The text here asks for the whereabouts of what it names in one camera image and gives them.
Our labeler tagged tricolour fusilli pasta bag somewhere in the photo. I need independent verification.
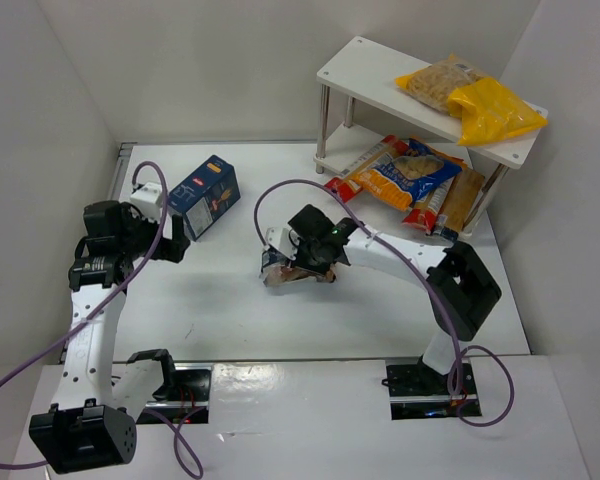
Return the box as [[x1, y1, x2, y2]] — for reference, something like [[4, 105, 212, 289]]
[[260, 249, 336, 288]]

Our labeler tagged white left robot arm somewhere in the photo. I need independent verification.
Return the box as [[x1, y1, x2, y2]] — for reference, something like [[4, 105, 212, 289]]
[[29, 200, 190, 474]]

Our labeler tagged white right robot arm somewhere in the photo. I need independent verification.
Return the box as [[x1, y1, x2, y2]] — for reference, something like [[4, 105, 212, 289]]
[[288, 205, 502, 389]]

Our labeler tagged blue pasta box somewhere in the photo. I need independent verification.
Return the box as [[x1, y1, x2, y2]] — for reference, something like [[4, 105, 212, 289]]
[[167, 155, 241, 241]]

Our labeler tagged orange red pasta bag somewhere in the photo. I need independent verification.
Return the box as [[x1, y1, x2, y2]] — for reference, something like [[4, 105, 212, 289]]
[[324, 135, 415, 212]]

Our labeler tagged blue macaroni pasta bag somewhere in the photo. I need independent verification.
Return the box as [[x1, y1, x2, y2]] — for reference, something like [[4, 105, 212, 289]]
[[374, 138, 467, 211]]

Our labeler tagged white two-tier shelf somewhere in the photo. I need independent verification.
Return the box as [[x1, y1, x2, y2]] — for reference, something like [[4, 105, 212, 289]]
[[314, 36, 548, 236]]

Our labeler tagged clear macaroni pasta bag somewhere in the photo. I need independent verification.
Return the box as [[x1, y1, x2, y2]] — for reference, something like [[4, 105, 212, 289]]
[[394, 54, 488, 114]]

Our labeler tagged yellow pasta bag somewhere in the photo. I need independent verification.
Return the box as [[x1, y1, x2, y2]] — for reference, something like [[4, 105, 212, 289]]
[[447, 77, 548, 146]]

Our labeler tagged red spaghetti pack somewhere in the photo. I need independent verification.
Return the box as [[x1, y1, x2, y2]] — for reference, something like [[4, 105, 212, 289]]
[[402, 178, 454, 235]]

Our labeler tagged brown spaghetti pack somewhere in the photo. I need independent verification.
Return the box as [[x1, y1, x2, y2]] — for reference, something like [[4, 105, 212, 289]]
[[433, 168, 485, 242]]

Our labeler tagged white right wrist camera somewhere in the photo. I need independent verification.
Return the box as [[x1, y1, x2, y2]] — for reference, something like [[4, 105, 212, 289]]
[[265, 227, 300, 260]]

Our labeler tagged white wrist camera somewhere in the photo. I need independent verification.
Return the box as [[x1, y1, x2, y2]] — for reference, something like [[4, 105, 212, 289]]
[[265, 227, 300, 260], [129, 182, 164, 223]]

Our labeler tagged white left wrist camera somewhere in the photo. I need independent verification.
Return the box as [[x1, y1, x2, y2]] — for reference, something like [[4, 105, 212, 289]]
[[129, 182, 164, 223]]

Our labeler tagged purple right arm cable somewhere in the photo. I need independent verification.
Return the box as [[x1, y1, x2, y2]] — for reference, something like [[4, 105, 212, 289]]
[[253, 179, 516, 428]]

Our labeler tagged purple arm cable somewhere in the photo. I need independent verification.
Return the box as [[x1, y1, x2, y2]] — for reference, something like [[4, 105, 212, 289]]
[[0, 161, 205, 480], [253, 179, 516, 428]]

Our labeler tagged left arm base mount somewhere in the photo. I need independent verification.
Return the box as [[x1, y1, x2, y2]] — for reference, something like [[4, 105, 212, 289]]
[[146, 362, 213, 425]]

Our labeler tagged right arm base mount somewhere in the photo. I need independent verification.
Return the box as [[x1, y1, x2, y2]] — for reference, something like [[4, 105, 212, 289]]
[[381, 359, 482, 421]]

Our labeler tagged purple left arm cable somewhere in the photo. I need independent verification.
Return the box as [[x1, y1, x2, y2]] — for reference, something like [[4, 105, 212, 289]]
[[0, 161, 205, 480]]

